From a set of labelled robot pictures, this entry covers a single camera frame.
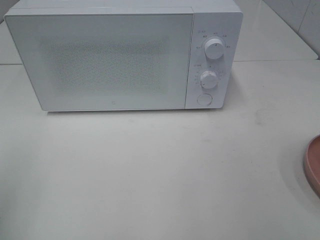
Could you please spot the white timer knob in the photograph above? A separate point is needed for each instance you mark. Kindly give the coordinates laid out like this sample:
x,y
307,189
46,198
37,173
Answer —
x,y
208,79

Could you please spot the round white door button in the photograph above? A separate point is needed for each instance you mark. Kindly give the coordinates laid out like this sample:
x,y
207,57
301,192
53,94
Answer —
x,y
205,99

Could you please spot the upper white power knob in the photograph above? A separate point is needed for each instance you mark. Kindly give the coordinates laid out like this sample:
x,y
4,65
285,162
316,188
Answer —
x,y
214,48

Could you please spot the white microwave oven body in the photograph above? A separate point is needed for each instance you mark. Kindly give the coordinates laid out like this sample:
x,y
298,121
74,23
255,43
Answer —
x,y
210,18

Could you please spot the white microwave door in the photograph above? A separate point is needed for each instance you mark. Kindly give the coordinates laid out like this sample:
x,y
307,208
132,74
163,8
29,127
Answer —
x,y
105,62

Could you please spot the pink round plate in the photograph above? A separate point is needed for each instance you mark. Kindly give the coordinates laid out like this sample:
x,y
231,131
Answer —
x,y
311,164

